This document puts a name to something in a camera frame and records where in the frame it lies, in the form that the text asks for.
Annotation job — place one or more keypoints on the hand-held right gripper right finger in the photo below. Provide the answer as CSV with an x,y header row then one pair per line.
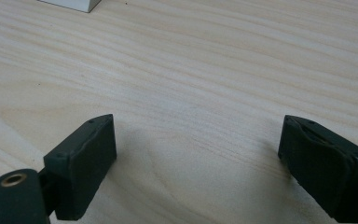
x,y
320,168

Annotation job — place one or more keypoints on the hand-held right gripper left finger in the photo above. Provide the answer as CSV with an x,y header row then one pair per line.
x,y
84,168

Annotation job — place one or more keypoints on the white box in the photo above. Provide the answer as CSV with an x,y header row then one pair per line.
x,y
71,3

